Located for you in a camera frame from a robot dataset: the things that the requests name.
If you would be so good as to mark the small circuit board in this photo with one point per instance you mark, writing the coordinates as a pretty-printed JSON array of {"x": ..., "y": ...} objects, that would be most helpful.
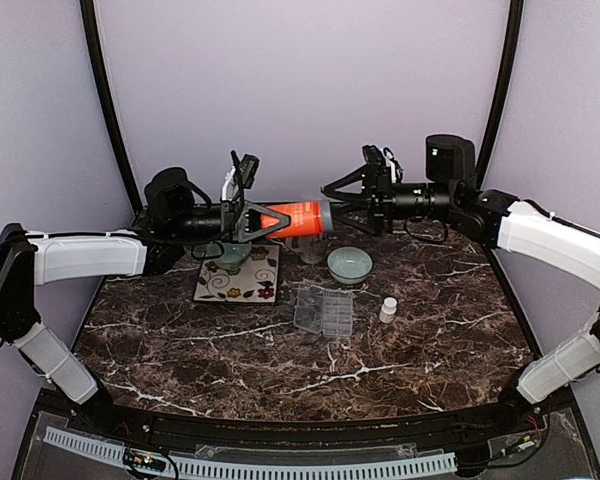
[{"x": 138, "y": 459}]

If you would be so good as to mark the small white pill bottle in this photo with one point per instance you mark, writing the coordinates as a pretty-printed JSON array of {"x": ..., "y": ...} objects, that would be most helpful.
[{"x": 388, "y": 310}]

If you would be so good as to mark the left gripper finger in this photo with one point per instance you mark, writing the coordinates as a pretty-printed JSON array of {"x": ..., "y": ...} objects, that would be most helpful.
[
  {"x": 268, "y": 212},
  {"x": 255, "y": 229}
]

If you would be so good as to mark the clear plastic pill organizer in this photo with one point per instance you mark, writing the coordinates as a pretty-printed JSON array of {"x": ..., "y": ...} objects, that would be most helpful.
[{"x": 321, "y": 310}]

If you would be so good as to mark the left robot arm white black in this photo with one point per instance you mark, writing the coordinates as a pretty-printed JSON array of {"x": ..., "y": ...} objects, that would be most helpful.
[{"x": 181, "y": 216}]

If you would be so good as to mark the white slotted cable duct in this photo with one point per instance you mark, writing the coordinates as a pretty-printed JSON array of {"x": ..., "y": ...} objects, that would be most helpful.
[{"x": 231, "y": 463}]

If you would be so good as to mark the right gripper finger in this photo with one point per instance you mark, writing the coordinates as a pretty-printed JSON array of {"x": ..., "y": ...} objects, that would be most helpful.
[
  {"x": 335, "y": 189},
  {"x": 355, "y": 218}
]

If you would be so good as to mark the left black frame post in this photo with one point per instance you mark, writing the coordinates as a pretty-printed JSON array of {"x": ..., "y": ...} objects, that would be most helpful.
[{"x": 106, "y": 102}]

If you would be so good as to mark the right black frame post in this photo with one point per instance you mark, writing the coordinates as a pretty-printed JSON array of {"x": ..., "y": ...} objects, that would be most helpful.
[{"x": 501, "y": 89}]

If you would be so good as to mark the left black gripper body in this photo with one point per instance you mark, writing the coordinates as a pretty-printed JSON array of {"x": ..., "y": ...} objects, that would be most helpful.
[{"x": 229, "y": 226}]

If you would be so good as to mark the cream ceramic mug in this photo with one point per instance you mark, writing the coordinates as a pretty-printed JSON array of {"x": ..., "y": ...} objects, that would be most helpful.
[{"x": 311, "y": 250}]

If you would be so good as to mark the black frame post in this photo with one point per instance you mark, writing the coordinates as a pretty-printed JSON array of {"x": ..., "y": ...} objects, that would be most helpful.
[
  {"x": 106, "y": 102},
  {"x": 501, "y": 89}
]

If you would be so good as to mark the orange bottle grey cap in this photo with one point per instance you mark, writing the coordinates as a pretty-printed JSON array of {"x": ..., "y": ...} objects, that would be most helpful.
[{"x": 307, "y": 219}]

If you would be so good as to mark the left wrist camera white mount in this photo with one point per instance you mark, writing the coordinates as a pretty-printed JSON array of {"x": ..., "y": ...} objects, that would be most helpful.
[{"x": 241, "y": 176}]

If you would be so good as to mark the square floral ceramic tray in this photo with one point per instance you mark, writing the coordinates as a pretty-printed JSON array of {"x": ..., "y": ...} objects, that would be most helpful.
[{"x": 255, "y": 282}]

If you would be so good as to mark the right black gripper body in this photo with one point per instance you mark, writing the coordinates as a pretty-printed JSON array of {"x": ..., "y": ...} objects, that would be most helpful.
[{"x": 385, "y": 212}]

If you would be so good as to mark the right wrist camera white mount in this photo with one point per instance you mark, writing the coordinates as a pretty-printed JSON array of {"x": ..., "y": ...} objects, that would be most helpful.
[{"x": 385, "y": 157}]

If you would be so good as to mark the celadon bowl on table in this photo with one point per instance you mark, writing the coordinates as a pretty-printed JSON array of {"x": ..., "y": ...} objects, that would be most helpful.
[{"x": 349, "y": 265}]

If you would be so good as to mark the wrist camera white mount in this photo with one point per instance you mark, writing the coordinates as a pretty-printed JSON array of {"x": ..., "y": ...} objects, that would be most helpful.
[
  {"x": 385, "y": 157},
  {"x": 241, "y": 176}
]

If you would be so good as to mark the celadon bowl on tray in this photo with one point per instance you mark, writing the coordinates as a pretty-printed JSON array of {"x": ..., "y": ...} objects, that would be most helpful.
[{"x": 226, "y": 256}]

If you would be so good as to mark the black front table rail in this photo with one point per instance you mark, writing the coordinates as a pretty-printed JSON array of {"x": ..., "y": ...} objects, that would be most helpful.
[{"x": 468, "y": 426}]

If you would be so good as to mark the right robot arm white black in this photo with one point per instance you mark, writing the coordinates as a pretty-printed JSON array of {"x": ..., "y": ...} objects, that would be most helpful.
[{"x": 491, "y": 218}]

